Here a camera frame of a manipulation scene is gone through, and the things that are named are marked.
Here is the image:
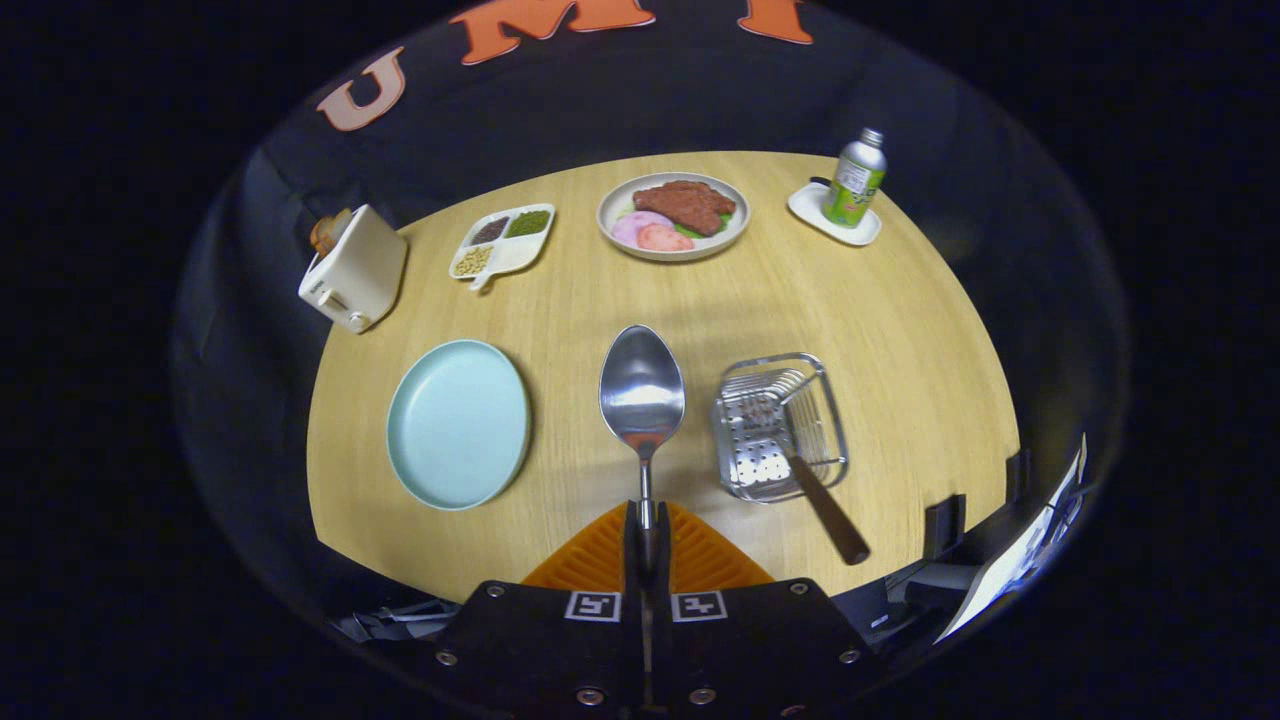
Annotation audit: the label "white divided bean tray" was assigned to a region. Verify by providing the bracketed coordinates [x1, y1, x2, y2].
[448, 203, 557, 293]

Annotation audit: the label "wooden handled metal spoon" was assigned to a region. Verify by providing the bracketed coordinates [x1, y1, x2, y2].
[599, 324, 687, 576]

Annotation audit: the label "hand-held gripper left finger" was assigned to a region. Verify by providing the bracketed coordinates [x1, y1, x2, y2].
[430, 500, 643, 720]

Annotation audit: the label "white toaster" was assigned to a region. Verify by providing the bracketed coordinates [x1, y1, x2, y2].
[298, 204, 409, 335]

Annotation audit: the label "metal wire cutlery basket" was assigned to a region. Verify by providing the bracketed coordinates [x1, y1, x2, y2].
[711, 352, 850, 503]

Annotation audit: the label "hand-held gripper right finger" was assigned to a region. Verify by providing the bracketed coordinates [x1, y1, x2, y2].
[650, 500, 886, 720]

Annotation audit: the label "beige oval plate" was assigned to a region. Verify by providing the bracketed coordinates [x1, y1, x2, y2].
[596, 172, 751, 263]

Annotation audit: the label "pale pink ham slice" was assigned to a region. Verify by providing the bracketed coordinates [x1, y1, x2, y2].
[613, 210, 673, 248]

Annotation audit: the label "green label bottle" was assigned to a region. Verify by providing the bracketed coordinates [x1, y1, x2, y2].
[822, 127, 888, 230]

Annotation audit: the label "toasted bread slices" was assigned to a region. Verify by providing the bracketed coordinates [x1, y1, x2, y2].
[309, 208, 354, 257]

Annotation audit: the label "brown steak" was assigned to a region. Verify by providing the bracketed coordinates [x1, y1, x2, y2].
[632, 180, 738, 238]

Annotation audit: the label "pale crumpled sheets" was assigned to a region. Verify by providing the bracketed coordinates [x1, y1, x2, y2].
[330, 597, 463, 643]

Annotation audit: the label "small white dish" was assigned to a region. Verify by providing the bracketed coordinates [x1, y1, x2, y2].
[787, 180, 883, 248]

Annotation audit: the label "light blue plate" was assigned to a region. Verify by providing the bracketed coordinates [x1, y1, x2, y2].
[386, 339, 532, 512]

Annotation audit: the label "wooden handled metal fork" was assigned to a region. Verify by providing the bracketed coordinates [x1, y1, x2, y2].
[735, 395, 872, 567]

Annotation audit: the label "white paper sheet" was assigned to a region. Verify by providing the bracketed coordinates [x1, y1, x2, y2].
[938, 433, 1089, 643]

